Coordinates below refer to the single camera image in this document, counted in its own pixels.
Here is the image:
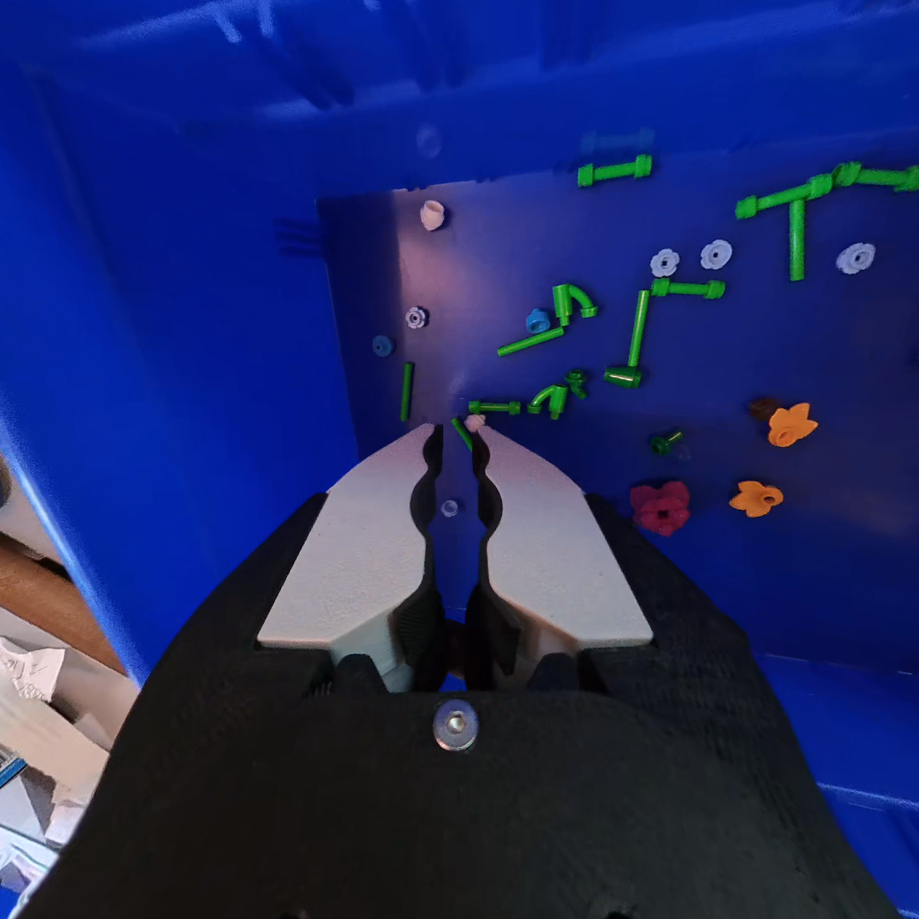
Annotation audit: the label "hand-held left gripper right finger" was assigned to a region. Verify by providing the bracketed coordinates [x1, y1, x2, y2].
[469, 426, 656, 690]

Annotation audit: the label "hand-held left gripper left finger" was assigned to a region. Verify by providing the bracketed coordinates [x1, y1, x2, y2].
[259, 423, 443, 690]

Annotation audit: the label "blue plastic bin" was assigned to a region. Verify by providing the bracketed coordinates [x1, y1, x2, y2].
[0, 0, 919, 919]

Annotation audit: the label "magenta lego flower piece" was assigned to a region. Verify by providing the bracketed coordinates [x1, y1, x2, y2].
[629, 482, 693, 538]

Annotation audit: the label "yellow lego flower piece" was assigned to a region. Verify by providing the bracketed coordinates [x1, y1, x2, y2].
[728, 482, 785, 519]
[749, 398, 819, 450]

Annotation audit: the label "scattered green lego stems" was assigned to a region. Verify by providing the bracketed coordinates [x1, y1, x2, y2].
[400, 133, 919, 460]

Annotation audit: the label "pile of white papers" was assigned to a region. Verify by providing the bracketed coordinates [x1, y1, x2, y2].
[0, 639, 137, 870]

